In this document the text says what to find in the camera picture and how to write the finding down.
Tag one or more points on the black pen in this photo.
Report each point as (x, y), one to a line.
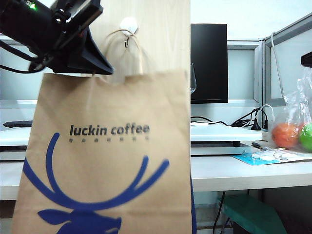
(258, 145)

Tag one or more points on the clear plastic bag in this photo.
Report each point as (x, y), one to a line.
(296, 104)

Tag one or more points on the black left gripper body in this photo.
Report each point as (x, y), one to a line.
(73, 17)

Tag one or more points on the light wooden board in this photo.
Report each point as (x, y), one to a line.
(165, 36)

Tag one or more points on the clear wine glass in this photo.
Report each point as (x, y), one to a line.
(192, 80)

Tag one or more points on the white desktop riser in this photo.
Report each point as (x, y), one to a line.
(14, 143)

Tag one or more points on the black computer monitor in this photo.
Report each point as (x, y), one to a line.
(209, 63)

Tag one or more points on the small white adhesive hook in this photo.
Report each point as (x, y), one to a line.
(266, 158)

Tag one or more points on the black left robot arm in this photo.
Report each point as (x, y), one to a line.
(22, 22)

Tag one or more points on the white flat tray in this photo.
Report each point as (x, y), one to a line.
(224, 132)

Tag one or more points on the grey framed office partition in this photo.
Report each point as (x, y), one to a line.
(292, 53)
(240, 73)

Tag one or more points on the flat white device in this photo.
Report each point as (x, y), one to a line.
(200, 123)

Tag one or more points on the green ball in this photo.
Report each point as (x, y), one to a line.
(306, 139)

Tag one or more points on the orange ball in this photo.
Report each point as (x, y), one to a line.
(284, 135)

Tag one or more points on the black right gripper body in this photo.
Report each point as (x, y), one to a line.
(307, 58)

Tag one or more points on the blue hook packaging card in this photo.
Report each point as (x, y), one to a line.
(246, 159)

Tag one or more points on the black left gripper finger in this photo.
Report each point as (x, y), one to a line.
(92, 61)

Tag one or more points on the brown luckin coffee paper bag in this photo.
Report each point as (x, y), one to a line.
(97, 165)

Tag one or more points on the black keyboard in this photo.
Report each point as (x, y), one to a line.
(17, 123)

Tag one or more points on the white adhesive wall hook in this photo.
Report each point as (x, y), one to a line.
(128, 23)

